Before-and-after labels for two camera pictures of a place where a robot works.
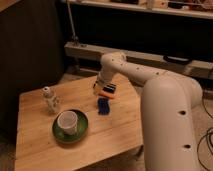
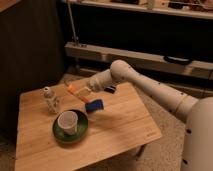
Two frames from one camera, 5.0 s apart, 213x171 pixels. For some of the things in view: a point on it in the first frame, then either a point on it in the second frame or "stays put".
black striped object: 110,88 stays put
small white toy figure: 52,102 stays put
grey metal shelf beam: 184,65 stays put
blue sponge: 103,106 to 94,106
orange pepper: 107,96 to 71,88
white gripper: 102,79 to 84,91
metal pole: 75,39 stays put
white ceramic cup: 68,121 stays put
